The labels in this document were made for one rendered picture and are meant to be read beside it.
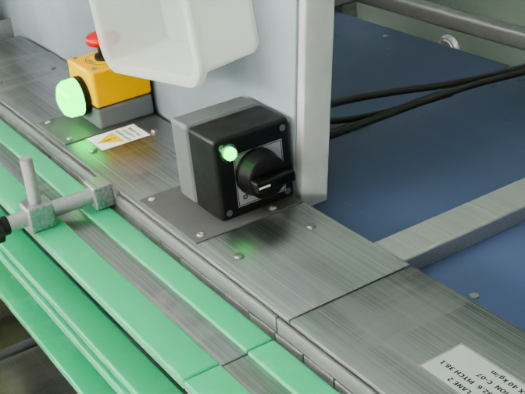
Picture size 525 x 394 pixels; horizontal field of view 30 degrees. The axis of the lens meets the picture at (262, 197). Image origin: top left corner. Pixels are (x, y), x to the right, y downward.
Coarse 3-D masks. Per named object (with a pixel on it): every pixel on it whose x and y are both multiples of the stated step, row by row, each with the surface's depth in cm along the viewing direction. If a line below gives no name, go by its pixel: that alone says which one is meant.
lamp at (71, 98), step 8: (64, 80) 111; (72, 80) 110; (80, 80) 110; (56, 88) 111; (64, 88) 109; (72, 88) 109; (80, 88) 110; (56, 96) 111; (64, 96) 109; (72, 96) 109; (80, 96) 109; (88, 96) 110; (64, 104) 110; (72, 104) 109; (80, 104) 110; (88, 104) 110; (64, 112) 111; (72, 112) 110; (80, 112) 110; (88, 112) 111
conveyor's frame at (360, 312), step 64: (0, 64) 136; (64, 64) 133; (128, 128) 110; (128, 192) 96; (192, 256) 85; (256, 256) 82; (320, 256) 81; (384, 256) 81; (320, 320) 73; (384, 320) 72; (448, 320) 72; (384, 384) 66; (448, 384) 65; (512, 384) 64
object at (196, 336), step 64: (0, 128) 119; (0, 192) 103; (64, 192) 101; (64, 256) 89; (128, 256) 89; (128, 320) 79; (192, 320) 79; (192, 384) 71; (256, 384) 71; (320, 384) 69
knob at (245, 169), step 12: (252, 156) 86; (264, 156) 86; (276, 156) 86; (240, 168) 86; (252, 168) 85; (264, 168) 86; (276, 168) 87; (288, 168) 87; (240, 180) 87; (252, 180) 85; (264, 180) 85; (276, 180) 85; (288, 180) 86; (252, 192) 86; (264, 192) 87; (276, 192) 88
